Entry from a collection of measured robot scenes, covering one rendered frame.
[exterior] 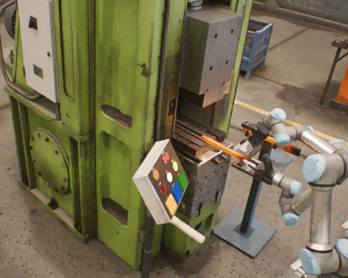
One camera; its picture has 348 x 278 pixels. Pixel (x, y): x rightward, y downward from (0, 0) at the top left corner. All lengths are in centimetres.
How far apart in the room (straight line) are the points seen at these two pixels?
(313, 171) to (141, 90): 95
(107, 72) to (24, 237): 151
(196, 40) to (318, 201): 99
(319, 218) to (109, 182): 148
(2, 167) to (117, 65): 201
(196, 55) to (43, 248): 183
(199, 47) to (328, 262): 119
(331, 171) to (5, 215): 253
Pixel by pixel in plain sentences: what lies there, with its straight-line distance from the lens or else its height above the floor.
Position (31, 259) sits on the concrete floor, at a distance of 309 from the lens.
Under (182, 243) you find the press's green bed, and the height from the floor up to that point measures 20.
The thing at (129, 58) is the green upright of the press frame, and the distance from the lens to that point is 218.
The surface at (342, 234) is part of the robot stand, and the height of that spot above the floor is 72.
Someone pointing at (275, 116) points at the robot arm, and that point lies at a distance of 210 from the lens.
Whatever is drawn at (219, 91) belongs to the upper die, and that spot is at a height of 133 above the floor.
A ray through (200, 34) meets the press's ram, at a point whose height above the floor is 169.
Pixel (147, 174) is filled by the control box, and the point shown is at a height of 120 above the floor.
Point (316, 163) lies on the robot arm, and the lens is 173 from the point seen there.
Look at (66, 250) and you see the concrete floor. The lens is 310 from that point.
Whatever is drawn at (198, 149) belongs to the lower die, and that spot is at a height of 98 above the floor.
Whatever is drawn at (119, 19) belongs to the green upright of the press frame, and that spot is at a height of 170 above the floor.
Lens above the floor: 231
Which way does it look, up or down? 33 degrees down
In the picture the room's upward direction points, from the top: 7 degrees clockwise
